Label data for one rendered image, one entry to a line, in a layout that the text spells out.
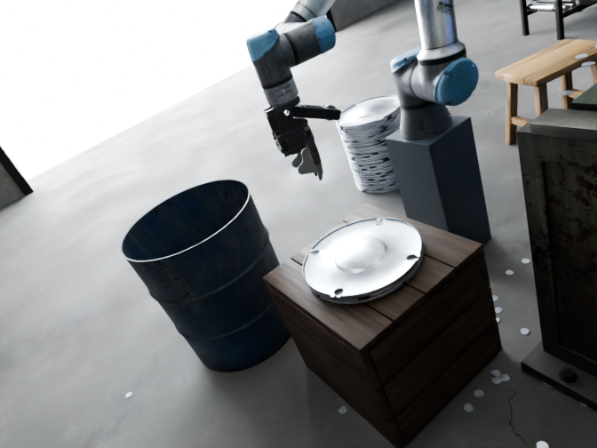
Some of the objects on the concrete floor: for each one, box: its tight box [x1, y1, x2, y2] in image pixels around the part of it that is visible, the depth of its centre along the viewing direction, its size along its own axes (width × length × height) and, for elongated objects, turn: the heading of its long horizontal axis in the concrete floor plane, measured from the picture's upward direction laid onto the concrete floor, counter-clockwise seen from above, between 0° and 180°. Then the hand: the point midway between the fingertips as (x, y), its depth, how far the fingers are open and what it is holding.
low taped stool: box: [495, 39, 597, 145], centre depth 189 cm, size 34×24×34 cm
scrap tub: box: [120, 179, 291, 372], centre depth 152 cm, size 42×42×48 cm
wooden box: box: [262, 204, 502, 448], centre depth 122 cm, size 40×38×35 cm
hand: (319, 172), depth 117 cm, fingers open, 3 cm apart
